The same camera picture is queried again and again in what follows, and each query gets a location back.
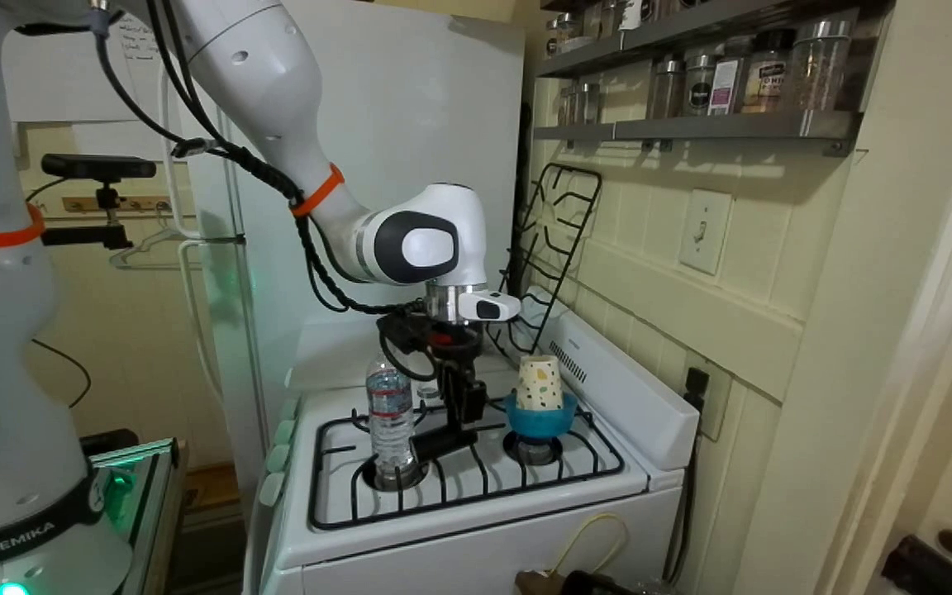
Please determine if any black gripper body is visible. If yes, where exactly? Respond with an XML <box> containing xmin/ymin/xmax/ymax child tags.
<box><xmin>426</xmin><ymin>322</ymin><xmax>490</xmax><ymax>385</ymax></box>

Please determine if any clear plastic water bottle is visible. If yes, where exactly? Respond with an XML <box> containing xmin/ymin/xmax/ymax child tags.
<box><xmin>363</xmin><ymin>360</ymin><xmax>418</xmax><ymax>490</ymax></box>

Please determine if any patterned paper cup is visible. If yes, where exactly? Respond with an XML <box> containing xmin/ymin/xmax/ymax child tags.
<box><xmin>513</xmin><ymin>350</ymin><xmax>568</xmax><ymax>415</ymax></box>

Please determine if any blue bowl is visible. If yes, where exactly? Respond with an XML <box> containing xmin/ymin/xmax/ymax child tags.
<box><xmin>501</xmin><ymin>391</ymin><xmax>581</xmax><ymax>442</ymax></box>

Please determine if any black flat stove grate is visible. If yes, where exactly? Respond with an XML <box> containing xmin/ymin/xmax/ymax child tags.
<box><xmin>308</xmin><ymin>396</ymin><xmax>629</xmax><ymax>531</ymax></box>

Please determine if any white gas stove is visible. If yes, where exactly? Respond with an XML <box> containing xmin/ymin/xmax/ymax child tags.
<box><xmin>239</xmin><ymin>300</ymin><xmax>704</xmax><ymax>595</ymax></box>

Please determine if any black upright stove grate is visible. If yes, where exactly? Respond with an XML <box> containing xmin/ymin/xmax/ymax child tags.
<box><xmin>505</xmin><ymin>159</ymin><xmax>607</xmax><ymax>357</ymax></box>

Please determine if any squat glass spice jar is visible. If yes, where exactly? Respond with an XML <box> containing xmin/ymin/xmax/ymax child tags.
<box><xmin>556</xmin><ymin>76</ymin><xmax>607</xmax><ymax>128</ymax></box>

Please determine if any white refrigerator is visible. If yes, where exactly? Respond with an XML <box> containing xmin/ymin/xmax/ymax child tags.
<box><xmin>182</xmin><ymin>0</ymin><xmax>527</xmax><ymax>442</ymax></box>

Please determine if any grey spice shelf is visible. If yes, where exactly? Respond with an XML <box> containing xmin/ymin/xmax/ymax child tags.
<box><xmin>527</xmin><ymin>106</ymin><xmax>866</xmax><ymax>155</ymax></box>
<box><xmin>534</xmin><ymin>0</ymin><xmax>898</xmax><ymax>79</ymax></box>

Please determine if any small clear spice jar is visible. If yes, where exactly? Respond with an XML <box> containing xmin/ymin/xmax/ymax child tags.
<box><xmin>648</xmin><ymin>52</ymin><xmax>686</xmax><ymax>121</ymax></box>

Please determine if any small dark spice jar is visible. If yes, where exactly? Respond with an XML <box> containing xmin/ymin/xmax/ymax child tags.
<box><xmin>676</xmin><ymin>46</ymin><xmax>712</xmax><ymax>118</ymax></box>

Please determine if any white label spice jar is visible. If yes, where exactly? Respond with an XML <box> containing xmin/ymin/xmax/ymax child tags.
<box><xmin>704</xmin><ymin>39</ymin><xmax>748</xmax><ymax>118</ymax></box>

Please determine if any brown spice jar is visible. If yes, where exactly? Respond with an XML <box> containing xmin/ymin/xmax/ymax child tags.
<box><xmin>740</xmin><ymin>28</ymin><xmax>798</xmax><ymax>118</ymax></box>

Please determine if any large clear spice jar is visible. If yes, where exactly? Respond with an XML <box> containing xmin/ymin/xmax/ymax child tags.
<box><xmin>797</xmin><ymin>10</ymin><xmax>862</xmax><ymax>142</ymax></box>

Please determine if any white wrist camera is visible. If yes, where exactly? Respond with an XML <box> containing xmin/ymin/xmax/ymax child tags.
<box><xmin>460</xmin><ymin>286</ymin><xmax>526</xmax><ymax>327</ymax></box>

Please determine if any black plug with cable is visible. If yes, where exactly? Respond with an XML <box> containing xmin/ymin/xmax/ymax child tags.
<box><xmin>656</xmin><ymin>365</ymin><xmax>712</xmax><ymax>587</ymax></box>

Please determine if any white wall outlet plate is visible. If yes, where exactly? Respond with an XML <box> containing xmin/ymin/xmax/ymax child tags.
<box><xmin>697</xmin><ymin>366</ymin><xmax>738</xmax><ymax>442</ymax></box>

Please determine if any white light switch plate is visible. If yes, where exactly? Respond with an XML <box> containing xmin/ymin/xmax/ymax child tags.
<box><xmin>676</xmin><ymin>189</ymin><xmax>734</xmax><ymax>277</ymax></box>

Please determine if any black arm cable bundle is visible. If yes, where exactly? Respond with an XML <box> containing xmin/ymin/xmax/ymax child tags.
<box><xmin>88</xmin><ymin>0</ymin><xmax>440</xmax><ymax>385</ymax></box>

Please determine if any aluminium robot stand frame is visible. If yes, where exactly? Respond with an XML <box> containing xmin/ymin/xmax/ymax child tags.
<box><xmin>74</xmin><ymin>433</ymin><xmax>189</xmax><ymax>595</ymax></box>

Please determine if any thin black wall cable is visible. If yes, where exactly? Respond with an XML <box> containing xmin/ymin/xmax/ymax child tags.
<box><xmin>28</xmin><ymin>333</ymin><xmax>95</xmax><ymax>413</ymax></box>

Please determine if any black stereo camera on mount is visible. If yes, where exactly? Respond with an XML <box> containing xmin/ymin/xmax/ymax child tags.
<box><xmin>22</xmin><ymin>152</ymin><xmax>163</xmax><ymax>253</ymax></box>

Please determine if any white wall panel box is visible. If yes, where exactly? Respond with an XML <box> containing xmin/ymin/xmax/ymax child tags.
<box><xmin>0</xmin><ymin>28</ymin><xmax>195</xmax><ymax>275</ymax></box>

